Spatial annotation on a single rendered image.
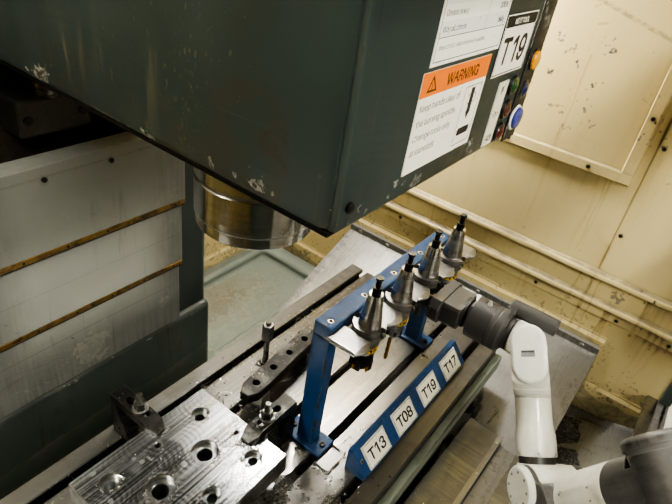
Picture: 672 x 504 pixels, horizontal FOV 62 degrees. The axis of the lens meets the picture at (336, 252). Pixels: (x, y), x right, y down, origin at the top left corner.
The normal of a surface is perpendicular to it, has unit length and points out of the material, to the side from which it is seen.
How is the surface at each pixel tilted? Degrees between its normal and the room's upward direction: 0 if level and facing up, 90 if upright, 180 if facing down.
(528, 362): 48
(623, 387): 90
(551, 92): 90
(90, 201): 90
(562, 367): 24
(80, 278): 90
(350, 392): 0
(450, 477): 7
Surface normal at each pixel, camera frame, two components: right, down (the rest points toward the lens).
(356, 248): -0.12, -0.60
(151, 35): -0.60, 0.37
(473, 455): 0.22, -0.86
